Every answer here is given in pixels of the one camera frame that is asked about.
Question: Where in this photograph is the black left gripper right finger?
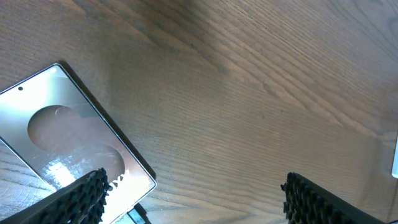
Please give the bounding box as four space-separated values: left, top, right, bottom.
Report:
281 172 384 224

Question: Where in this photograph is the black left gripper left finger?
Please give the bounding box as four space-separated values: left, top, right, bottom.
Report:
1 168 109 224

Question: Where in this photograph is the bronze Galaxy smartphone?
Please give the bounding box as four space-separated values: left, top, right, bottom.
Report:
1 63 157 223

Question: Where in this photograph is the white power strip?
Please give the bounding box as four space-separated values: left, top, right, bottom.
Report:
391 141 398 179

